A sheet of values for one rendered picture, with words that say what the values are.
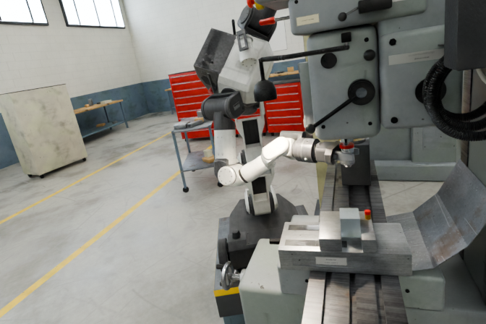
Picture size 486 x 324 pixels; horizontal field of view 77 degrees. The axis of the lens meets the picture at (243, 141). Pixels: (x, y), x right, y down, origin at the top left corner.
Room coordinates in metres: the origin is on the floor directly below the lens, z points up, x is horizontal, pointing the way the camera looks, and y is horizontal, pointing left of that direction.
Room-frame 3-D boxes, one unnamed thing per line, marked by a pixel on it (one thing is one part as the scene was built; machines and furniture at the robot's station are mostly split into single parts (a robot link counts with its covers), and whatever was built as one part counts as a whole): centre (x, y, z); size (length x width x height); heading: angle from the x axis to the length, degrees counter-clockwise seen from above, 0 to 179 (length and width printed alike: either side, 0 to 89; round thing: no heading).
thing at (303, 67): (1.00, -0.23, 1.45); 0.04 x 0.04 x 0.21; 69
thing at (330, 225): (0.79, -0.21, 1.07); 0.15 x 0.06 x 0.04; 162
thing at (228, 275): (1.13, 0.13, 0.68); 0.16 x 0.12 x 0.12; 69
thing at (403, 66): (0.89, -0.52, 1.47); 0.24 x 0.19 x 0.26; 159
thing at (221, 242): (1.55, 0.21, 0.50); 0.20 x 0.05 x 0.20; 0
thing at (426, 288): (0.96, -0.34, 0.84); 0.50 x 0.35 x 0.12; 69
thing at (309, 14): (0.94, -0.38, 1.68); 0.34 x 0.24 x 0.10; 69
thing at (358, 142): (1.32, -0.50, 1.08); 0.22 x 0.12 x 0.20; 156
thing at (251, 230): (1.79, -0.05, 0.59); 0.64 x 0.52 x 0.33; 0
